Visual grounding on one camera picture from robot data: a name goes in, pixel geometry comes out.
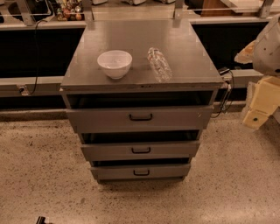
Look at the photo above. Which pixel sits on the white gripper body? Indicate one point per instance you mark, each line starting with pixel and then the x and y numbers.
pixel 268 55

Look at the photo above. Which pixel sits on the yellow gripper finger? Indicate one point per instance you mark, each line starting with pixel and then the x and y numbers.
pixel 254 119
pixel 246 55

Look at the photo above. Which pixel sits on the grey drawer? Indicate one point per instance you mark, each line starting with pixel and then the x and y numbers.
pixel 162 171
pixel 116 120
pixel 135 151

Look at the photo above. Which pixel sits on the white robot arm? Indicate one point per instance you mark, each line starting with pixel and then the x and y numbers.
pixel 266 59

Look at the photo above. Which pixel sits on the grey top drawer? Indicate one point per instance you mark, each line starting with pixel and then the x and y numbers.
pixel 116 120

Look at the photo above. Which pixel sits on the grey drawer cabinet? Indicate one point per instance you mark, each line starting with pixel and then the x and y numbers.
pixel 194 82

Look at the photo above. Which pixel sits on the grey bottom drawer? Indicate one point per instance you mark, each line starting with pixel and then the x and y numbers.
pixel 162 171

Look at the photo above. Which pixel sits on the clear plastic water bottle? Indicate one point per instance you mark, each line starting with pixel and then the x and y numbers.
pixel 159 65

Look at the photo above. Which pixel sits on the white ceramic bowl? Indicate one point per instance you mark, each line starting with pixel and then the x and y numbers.
pixel 115 64

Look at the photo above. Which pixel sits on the black object on floor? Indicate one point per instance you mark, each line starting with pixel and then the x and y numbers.
pixel 41 220

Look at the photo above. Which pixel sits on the wall power socket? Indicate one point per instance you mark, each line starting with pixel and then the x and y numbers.
pixel 23 90

